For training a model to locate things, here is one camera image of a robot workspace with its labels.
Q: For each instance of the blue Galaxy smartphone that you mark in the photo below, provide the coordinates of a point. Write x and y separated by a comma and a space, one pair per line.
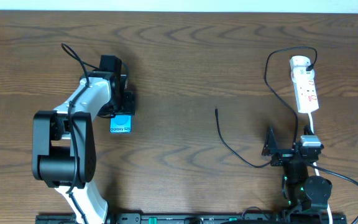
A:
121, 124

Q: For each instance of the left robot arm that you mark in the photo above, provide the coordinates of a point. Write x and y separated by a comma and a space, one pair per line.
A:
63, 147

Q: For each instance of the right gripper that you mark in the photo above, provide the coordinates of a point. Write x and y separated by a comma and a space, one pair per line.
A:
282, 156

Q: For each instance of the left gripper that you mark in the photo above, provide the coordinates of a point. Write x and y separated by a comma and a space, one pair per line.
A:
128, 103

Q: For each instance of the white power strip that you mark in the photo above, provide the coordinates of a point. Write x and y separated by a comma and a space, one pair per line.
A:
304, 85

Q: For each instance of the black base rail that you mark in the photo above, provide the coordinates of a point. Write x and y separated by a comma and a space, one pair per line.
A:
136, 218

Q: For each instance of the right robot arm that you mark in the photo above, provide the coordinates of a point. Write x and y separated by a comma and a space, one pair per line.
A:
307, 195

